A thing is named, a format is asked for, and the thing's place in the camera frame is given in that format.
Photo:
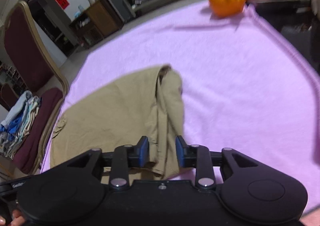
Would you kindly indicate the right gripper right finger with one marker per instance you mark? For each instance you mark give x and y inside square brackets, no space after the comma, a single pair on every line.
[197,157]

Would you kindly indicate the khaki shorts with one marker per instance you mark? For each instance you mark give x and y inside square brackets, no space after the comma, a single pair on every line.
[144,103]

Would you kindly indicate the pile of folded clothes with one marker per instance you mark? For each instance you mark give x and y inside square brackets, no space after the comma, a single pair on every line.
[18,123]

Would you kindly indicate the large orange fruit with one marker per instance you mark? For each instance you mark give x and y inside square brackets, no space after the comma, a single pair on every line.
[226,8]

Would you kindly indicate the brown wooden cabinet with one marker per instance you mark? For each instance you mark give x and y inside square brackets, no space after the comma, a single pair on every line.
[96,23]

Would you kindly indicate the pink towel table cover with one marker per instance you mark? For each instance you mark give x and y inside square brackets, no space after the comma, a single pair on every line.
[244,85]

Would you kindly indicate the maroon chair wooden frame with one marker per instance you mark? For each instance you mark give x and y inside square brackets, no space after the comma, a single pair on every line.
[36,67]

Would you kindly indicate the black fruit tray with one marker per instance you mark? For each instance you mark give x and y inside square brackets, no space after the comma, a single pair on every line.
[273,5]

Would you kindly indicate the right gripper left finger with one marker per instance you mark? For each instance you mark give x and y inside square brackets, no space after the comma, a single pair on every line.
[126,157]

